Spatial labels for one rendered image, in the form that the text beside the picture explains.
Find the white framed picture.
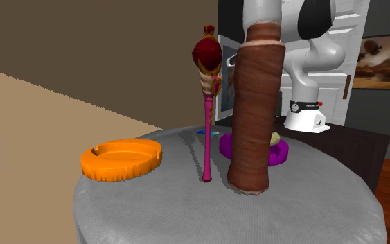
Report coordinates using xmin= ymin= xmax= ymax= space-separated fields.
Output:
xmin=215 ymin=34 xmax=242 ymax=122

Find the beige lumpy object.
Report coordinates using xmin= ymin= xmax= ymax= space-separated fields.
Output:
xmin=269 ymin=132 xmax=282 ymax=147

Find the dark robot stand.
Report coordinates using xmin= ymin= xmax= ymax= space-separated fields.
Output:
xmin=272 ymin=116 xmax=390 ymax=195

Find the purple ashtray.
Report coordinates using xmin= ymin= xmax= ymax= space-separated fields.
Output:
xmin=218 ymin=132 xmax=290 ymax=167

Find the round grey table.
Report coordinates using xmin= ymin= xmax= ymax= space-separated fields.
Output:
xmin=72 ymin=125 xmax=388 ymax=244

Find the tall brown cylinder vase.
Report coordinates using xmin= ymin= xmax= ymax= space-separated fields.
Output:
xmin=227 ymin=21 xmax=287 ymax=196

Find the orange ashtray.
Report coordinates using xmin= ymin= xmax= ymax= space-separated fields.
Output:
xmin=80 ymin=138 xmax=163 ymax=183

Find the small blue flat object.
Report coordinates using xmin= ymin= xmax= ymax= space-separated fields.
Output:
xmin=195 ymin=129 xmax=220 ymax=137

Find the brown landscape wall picture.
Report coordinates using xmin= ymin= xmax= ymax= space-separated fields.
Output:
xmin=351 ymin=33 xmax=390 ymax=91

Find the white panelled door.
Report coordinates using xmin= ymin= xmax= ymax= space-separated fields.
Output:
xmin=280 ymin=0 xmax=371 ymax=127

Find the pink sceptre with red orb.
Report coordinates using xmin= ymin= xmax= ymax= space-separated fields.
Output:
xmin=191 ymin=24 xmax=224 ymax=183

